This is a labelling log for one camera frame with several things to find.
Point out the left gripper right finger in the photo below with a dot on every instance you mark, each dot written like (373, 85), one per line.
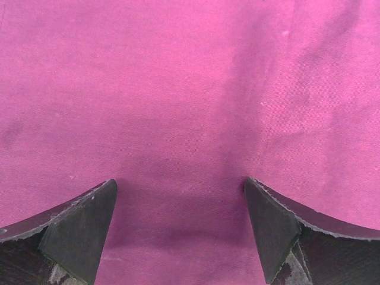
(298, 245)

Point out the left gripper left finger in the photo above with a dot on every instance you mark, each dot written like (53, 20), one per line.
(62, 245)

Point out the purple surgical kit cloth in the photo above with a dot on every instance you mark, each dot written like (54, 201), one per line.
(180, 102)

